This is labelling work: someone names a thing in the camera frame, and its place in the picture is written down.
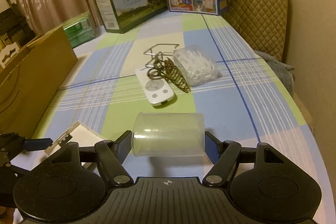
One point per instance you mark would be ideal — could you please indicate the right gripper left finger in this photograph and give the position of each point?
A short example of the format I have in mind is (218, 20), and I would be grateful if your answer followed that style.
(110, 156)

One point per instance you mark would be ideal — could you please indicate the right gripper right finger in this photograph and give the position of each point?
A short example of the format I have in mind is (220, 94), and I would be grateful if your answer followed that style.
(223, 155)

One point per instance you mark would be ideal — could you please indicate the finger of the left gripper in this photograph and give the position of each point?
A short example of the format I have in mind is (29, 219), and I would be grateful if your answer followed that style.
(37, 144)

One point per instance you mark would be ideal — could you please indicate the white square lid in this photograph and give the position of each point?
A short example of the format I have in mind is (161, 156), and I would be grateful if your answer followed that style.
(78, 133)

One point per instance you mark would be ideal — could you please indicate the clear plastic cup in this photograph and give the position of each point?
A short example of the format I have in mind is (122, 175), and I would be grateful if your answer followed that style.
(168, 135)

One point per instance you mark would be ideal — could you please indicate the white remote control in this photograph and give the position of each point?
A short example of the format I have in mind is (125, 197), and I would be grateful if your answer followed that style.
(157, 91)

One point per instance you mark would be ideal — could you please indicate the clear box of floss picks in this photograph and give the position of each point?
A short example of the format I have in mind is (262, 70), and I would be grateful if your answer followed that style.
(196, 65)

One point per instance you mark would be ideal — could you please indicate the leopard print hair clip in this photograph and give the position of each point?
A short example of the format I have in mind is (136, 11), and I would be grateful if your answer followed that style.
(167, 70)

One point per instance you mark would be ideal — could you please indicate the silver wire rack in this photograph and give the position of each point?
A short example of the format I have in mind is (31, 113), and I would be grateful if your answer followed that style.
(156, 52)

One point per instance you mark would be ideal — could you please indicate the brown cardboard box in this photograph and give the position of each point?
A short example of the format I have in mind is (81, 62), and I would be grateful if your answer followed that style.
(31, 80)

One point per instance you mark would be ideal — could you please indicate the checked tablecloth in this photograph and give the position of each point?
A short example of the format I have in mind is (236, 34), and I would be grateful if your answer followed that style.
(247, 103)

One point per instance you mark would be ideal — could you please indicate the grey cloth on chair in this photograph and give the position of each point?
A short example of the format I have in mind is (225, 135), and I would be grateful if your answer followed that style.
(282, 71)

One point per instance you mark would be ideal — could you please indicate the black folding cart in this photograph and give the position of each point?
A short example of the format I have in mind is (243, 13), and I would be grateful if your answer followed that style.
(14, 27)

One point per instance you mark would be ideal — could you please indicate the green tissue pack stack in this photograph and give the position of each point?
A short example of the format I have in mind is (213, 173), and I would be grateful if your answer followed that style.
(80, 29)

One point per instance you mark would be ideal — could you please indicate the beige quilted chair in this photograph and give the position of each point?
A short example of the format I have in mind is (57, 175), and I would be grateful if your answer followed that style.
(261, 23)

